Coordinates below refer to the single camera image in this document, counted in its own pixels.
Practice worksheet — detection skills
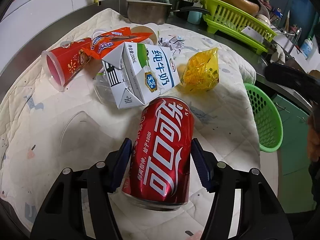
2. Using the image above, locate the orange snack wrapper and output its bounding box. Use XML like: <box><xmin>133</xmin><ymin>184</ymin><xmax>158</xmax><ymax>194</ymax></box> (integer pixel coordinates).
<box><xmin>81</xmin><ymin>27</ymin><xmax>151</xmax><ymax>60</ymax></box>

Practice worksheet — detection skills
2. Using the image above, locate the white quilted mat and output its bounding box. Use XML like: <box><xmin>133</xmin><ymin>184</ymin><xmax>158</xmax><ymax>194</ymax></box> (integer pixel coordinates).
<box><xmin>1</xmin><ymin>24</ymin><xmax>260</xmax><ymax>239</ymax></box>

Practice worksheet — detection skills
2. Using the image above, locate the clear plastic cup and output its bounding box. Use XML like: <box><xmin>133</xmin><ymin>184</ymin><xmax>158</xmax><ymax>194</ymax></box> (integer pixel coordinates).
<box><xmin>93</xmin><ymin>73</ymin><xmax>116</xmax><ymax>105</ymax></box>

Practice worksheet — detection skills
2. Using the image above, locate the yellow plastic snack bag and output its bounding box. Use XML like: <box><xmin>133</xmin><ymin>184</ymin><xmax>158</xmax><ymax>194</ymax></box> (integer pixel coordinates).
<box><xmin>181</xmin><ymin>47</ymin><xmax>220</xmax><ymax>92</ymax></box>

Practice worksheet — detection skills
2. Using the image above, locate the white milk carton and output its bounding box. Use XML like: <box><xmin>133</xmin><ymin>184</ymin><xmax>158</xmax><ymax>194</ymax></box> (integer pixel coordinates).
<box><xmin>102</xmin><ymin>42</ymin><xmax>180</xmax><ymax>109</ymax></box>

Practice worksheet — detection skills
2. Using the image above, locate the green dish rack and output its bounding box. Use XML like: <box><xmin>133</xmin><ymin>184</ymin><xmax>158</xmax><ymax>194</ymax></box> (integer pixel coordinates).
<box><xmin>200</xmin><ymin>0</ymin><xmax>276</xmax><ymax>55</ymax></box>

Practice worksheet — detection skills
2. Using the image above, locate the red cola can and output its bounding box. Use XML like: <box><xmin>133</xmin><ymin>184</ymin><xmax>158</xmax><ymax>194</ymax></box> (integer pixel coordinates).
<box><xmin>122</xmin><ymin>96</ymin><xmax>194</xmax><ymax>211</ymax></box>

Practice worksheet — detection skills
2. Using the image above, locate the crumpled paper ball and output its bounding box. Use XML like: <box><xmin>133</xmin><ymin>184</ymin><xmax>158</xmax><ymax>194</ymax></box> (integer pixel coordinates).
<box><xmin>158</xmin><ymin>36</ymin><xmax>185</xmax><ymax>55</ymax></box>

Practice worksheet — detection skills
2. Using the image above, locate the green plastic basket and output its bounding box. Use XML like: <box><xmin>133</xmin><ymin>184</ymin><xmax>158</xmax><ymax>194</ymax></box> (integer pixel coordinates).
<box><xmin>244</xmin><ymin>83</ymin><xmax>283</xmax><ymax>153</ymax></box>

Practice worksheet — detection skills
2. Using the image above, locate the green cabinet door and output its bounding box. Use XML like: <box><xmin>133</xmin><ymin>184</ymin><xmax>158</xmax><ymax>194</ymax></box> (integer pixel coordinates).
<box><xmin>272</xmin><ymin>95</ymin><xmax>315</xmax><ymax>213</ymax></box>

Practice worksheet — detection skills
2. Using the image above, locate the red plastic cup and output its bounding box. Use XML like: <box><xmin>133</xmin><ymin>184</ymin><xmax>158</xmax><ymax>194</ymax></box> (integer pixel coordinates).
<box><xmin>41</xmin><ymin>37</ymin><xmax>91</xmax><ymax>92</ymax></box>

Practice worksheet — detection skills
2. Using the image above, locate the white ceramic bowl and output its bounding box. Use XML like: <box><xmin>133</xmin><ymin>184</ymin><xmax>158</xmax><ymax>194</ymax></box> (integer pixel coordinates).
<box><xmin>255</xmin><ymin>14</ymin><xmax>270</xmax><ymax>27</ymax></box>

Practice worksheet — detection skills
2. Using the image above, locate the white detergent bottle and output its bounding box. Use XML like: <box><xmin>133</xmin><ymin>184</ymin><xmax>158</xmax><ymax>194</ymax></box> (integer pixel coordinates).
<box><xmin>300</xmin><ymin>36</ymin><xmax>313</xmax><ymax>59</ymax></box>

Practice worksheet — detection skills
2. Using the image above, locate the metal saucepan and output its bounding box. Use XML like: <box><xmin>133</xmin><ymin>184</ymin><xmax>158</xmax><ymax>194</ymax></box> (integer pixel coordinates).
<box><xmin>125</xmin><ymin>0</ymin><xmax>212</xmax><ymax>26</ymax></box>

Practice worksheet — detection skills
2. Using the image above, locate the cleaver blade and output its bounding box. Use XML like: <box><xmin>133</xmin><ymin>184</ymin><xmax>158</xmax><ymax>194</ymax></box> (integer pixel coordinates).
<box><xmin>241</xmin><ymin>26</ymin><xmax>264</xmax><ymax>43</ymax></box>

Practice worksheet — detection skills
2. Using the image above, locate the white dish rag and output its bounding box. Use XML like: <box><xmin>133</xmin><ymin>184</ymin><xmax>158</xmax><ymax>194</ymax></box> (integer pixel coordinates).
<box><xmin>270</xmin><ymin>44</ymin><xmax>286</xmax><ymax>64</ymax></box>

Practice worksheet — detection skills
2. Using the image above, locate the teal cup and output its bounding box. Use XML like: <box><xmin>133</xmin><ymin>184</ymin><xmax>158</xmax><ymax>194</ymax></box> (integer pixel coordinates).
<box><xmin>187</xmin><ymin>11</ymin><xmax>202</xmax><ymax>25</ymax></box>

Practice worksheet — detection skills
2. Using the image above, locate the white paper cup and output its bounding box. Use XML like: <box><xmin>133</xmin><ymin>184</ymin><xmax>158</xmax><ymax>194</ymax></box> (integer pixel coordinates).
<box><xmin>131</xmin><ymin>23</ymin><xmax>160</xmax><ymax>46</ymax></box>

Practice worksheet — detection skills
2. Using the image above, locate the brown clay pot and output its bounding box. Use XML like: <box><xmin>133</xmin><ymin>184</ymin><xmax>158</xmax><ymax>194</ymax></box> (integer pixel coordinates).
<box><xmin>221</xmin><ymin>0</ymin><xmax>260</xmax><ymax>16</ymax></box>

